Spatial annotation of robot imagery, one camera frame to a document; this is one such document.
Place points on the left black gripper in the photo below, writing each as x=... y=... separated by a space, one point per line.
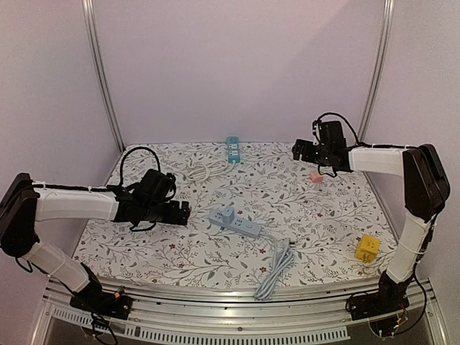
x=184 y=213

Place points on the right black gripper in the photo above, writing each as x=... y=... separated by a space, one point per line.
x=302 y=149

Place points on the pink plug adapter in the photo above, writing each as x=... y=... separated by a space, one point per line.
x=316 y=177

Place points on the light blue plug adapter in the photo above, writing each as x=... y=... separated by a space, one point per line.
x=227 y=214

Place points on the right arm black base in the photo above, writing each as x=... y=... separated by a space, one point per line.
x=390 y=298

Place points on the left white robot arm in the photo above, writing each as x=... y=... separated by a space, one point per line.
x=28 y=202

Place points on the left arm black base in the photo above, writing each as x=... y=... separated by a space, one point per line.
x=92 y=298

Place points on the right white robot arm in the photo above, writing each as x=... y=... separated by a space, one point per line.
x=426 y=186

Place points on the floral table cloth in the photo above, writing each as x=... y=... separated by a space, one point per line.
x=324 y=221

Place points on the yellow cube socket adapter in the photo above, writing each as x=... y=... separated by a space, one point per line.
x=367 y=248

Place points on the aluminium front rail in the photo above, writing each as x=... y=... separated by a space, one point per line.
x=315 y=314

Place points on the right aluminium corner post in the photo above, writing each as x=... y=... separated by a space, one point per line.
x=379 y=63

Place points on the aluminium corner post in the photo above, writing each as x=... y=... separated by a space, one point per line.
x=379 y=63
x=98 y=63

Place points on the left aluminium corner post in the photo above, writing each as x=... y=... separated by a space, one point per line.
x=98 y=63

